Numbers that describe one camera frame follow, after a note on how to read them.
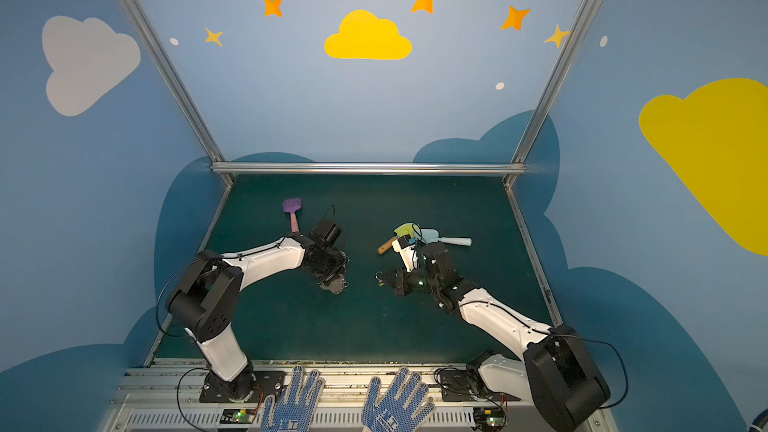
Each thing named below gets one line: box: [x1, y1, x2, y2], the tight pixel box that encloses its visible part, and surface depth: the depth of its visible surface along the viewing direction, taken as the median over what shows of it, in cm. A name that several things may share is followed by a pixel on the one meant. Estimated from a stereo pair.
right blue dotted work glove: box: [362, 366, 435, 432], surface depth 73 cm
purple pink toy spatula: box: [282, 198, 302, 233], surface depth 113 cm
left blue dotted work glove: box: [260, 365, 325, 432], surface depth 72 cm
